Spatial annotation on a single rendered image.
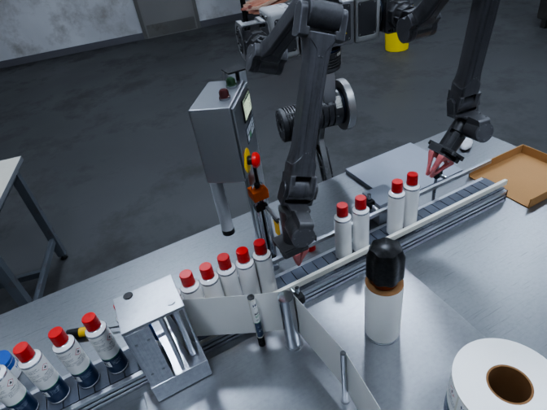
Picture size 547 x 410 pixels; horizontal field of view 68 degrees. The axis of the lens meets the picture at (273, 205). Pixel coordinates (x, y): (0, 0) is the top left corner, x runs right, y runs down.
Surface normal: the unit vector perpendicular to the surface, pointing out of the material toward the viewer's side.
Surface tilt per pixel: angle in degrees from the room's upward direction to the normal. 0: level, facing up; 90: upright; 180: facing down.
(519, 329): 0
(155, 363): 90
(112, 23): 90
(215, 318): 90
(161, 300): 0
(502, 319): 0
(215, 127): 90
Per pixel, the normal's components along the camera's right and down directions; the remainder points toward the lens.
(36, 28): 0.27, 0.54
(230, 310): -0.02, 0.60
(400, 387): -0.13, -0.80
